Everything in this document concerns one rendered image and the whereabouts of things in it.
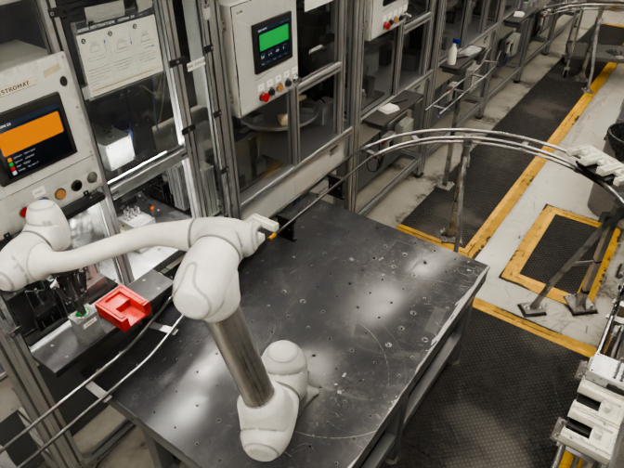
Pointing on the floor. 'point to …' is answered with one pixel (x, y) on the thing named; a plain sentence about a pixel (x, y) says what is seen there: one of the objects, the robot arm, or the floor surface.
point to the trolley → (576, 49)
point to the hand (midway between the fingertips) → (79, 305)
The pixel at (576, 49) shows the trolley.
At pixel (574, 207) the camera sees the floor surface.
